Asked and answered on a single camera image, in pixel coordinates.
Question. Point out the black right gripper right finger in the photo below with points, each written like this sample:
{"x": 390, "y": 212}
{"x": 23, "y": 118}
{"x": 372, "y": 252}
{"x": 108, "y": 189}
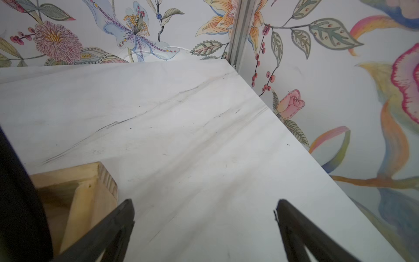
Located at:
{"x": 299, "y": 235}

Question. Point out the aluminium corner post right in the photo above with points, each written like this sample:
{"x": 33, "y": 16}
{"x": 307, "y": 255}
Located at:
{"x": 241, "y": 29}

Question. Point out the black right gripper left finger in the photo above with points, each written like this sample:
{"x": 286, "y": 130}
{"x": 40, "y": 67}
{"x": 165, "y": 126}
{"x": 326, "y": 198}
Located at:
{"x": 107, "y": 241}

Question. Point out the black waist bag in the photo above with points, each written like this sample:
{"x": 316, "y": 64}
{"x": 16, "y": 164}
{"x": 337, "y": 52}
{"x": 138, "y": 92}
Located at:
{"x": 25, "y": 235}

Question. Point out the wooden hanging rack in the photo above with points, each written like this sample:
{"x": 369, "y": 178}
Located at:
{"x": 75, "y": 200}

